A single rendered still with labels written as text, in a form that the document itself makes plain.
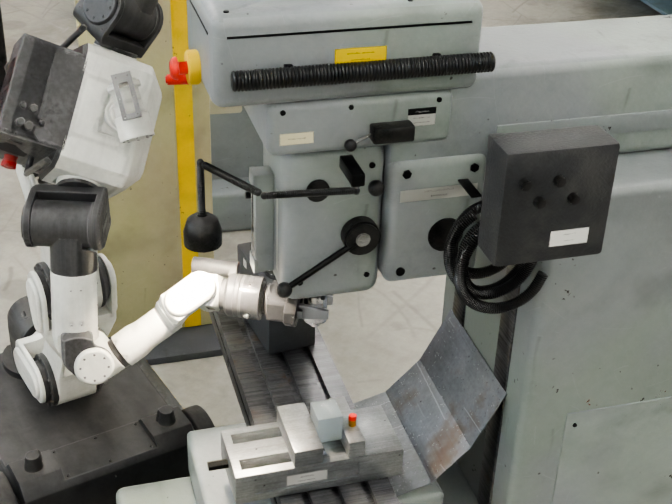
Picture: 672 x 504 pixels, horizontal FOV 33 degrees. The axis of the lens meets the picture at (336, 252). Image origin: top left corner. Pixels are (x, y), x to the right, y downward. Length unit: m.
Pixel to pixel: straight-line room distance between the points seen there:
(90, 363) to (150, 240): 1.88
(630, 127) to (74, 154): 1.05
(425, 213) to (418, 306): 2.46
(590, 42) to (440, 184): 0.39
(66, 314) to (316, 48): 0.75
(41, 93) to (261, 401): 0.84
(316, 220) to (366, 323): 2.39
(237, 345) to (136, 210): 1.41
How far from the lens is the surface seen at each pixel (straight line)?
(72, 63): 2.23
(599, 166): 1.86
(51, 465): 2.87
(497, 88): 2.02
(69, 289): 2.21
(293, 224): 2.03
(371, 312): 4.46
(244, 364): 2.64
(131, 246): 4.10
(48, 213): 2.18
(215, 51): 1.83
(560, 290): 2.14
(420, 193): 2.05
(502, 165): 1.79
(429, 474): 2.44
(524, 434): 2.33
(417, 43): 1.91
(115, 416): 3.06
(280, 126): 1.91
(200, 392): 4.04
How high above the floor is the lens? 2.48
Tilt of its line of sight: 31 degrees down
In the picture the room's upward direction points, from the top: 2 degrees clockwise
